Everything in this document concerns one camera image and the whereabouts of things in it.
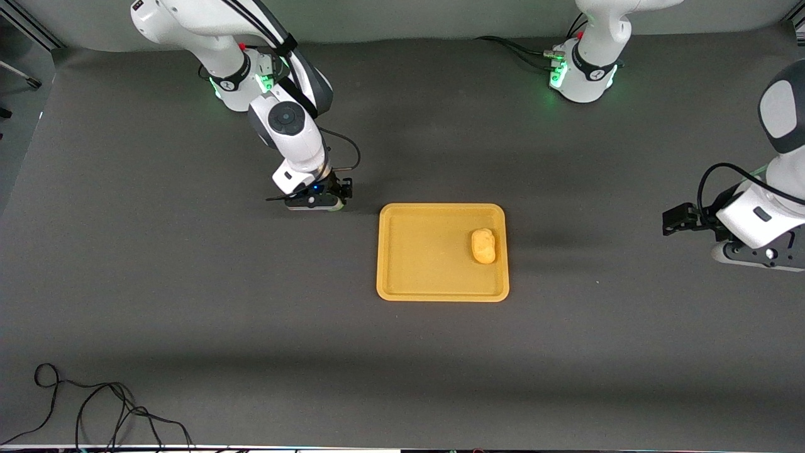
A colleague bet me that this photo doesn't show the yellow potato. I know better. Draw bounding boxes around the yellow potato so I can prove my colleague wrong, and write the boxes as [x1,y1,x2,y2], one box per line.
[470,228,497,265]

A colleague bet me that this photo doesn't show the yellow plastic tray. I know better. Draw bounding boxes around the yellow plastic tray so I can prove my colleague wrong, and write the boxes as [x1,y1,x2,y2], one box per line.
[376,203,510,303]

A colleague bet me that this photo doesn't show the dark grey table cloth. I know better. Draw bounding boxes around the dark grey table cloth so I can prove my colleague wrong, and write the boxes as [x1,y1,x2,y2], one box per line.
[0,25,805,450]

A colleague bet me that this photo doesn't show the black left arm wrist cable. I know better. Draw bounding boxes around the black left arm wrist cable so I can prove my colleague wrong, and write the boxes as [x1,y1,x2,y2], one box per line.
[697,162,805,218]

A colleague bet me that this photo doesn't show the black arm wrist cable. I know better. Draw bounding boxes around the black arm wrist cable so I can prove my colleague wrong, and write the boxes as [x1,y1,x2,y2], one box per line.
[220,0,362,172]
[697,162,805,218]

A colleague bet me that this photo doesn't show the black right arm wrist cable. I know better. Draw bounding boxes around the black right arm wrist cable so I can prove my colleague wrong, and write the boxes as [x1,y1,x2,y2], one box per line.
[220,0,362,172]

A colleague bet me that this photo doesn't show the black right arm base cables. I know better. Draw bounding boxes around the black right arm base cables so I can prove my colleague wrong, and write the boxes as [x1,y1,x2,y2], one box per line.
[199,43,291,81]

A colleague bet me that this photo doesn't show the black arm base cables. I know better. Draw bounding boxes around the black arm base cables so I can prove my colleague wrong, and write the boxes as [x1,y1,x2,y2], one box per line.
[475,13,589,71]
[199,43,291,81]

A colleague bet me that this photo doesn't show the black left arm base cables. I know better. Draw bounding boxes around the black left arm base cables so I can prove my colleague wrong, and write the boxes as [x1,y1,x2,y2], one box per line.
[475,13,589,71]

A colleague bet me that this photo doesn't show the thin black loose cable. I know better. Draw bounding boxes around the thin black loose cable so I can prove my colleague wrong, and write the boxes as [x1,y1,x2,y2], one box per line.
[0,363,196,452]

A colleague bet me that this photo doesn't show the aluminium frame rail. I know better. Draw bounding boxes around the aluminium frame rail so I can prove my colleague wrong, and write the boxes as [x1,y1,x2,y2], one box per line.
[0,0,65,51]

